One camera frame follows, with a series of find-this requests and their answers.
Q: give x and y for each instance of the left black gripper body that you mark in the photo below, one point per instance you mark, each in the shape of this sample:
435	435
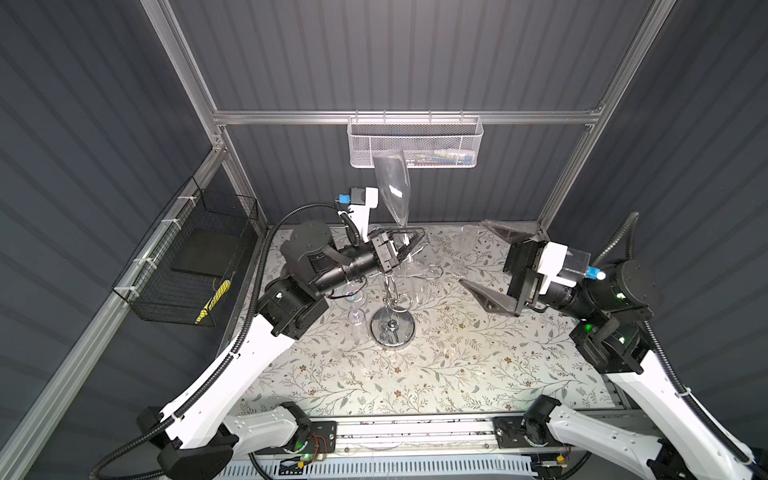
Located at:
380	251

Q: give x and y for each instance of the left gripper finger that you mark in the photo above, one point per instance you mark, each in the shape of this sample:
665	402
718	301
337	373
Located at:
407	266
401	236

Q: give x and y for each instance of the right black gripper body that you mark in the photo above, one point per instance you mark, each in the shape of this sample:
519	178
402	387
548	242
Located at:
522	263

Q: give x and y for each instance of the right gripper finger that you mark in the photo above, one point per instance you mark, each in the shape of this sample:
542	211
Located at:
491	301
512	232

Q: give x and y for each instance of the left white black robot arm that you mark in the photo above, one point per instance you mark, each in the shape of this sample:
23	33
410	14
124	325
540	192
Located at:
196	434

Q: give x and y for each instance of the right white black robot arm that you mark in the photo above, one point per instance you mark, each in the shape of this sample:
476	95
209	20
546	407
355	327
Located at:
611	299

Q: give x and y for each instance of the chrome wine glass rack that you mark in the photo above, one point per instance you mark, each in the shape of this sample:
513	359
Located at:
393	326

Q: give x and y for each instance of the items in white basket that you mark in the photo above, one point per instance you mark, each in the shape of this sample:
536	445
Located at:
446	157

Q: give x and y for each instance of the floral table mat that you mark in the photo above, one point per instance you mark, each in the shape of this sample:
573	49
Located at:
461	359

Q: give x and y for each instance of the yellow black striped tool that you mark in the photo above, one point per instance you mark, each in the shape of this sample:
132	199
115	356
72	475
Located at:
212	302

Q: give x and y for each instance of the black pad in basket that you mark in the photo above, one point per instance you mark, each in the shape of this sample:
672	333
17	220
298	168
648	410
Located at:
206	253

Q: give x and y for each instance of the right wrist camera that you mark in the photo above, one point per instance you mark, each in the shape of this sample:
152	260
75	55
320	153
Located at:
565	266

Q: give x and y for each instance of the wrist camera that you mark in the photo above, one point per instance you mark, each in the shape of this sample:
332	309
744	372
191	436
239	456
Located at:
565	266
360	201

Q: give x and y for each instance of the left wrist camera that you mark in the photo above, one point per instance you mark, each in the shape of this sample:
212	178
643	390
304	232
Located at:
360	201

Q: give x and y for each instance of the white wire mesh basket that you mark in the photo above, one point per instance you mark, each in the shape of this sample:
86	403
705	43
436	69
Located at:
370	135

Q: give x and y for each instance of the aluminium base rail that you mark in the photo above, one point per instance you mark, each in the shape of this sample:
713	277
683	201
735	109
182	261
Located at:
462	446

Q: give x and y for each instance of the black wire basket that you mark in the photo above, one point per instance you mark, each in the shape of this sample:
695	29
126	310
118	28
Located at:
156	293

